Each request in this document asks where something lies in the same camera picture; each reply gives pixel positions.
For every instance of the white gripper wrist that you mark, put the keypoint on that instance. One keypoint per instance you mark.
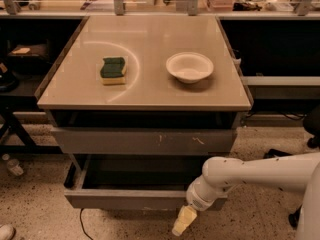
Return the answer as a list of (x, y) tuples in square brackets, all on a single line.
[(199, 199)]

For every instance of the grey drawer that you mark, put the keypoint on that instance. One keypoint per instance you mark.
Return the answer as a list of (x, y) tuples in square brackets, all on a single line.
[(131, 182), (133, 141)]

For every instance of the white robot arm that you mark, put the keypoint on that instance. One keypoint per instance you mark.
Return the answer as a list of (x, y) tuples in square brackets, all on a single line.
[(297, 173)]

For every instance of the grey drawer cabinet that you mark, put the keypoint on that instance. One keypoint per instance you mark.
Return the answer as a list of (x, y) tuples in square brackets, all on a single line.
[(151, 98)]

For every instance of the grey top drawer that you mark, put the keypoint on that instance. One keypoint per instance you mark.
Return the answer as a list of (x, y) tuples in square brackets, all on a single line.
[(133, 141)]

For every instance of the white paper bowl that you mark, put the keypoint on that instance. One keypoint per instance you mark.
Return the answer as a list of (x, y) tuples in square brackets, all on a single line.
[(189, 67)]

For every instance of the green and yellow sponge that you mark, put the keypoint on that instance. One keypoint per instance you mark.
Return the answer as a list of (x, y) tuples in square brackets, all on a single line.
[(113, 71)]

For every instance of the white shoe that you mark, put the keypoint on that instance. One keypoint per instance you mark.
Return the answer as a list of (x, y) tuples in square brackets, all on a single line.
[(7, 232)]

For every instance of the clear plastic bottle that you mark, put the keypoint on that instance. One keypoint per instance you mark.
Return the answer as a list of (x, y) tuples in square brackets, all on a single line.
[(13, 165)]

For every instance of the dark box with note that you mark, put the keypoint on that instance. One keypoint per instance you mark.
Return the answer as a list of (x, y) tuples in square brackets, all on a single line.
[(29, 53)]

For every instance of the black side table frame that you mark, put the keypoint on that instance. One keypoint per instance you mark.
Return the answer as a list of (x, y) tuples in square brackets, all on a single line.
[(22, 98)]

